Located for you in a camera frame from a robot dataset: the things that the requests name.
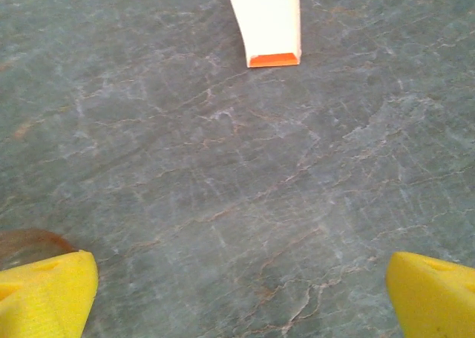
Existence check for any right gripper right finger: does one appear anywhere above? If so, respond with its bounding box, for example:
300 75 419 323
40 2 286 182
384 251 475 338

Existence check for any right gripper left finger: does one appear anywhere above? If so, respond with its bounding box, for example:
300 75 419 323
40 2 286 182
0 250 99 338

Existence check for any orange transparent coffee dripper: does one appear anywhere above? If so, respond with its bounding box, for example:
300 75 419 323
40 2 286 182
0 227 79 273

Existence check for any white orange-ended filter box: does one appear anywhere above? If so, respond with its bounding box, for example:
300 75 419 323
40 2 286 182
223 0 303 69

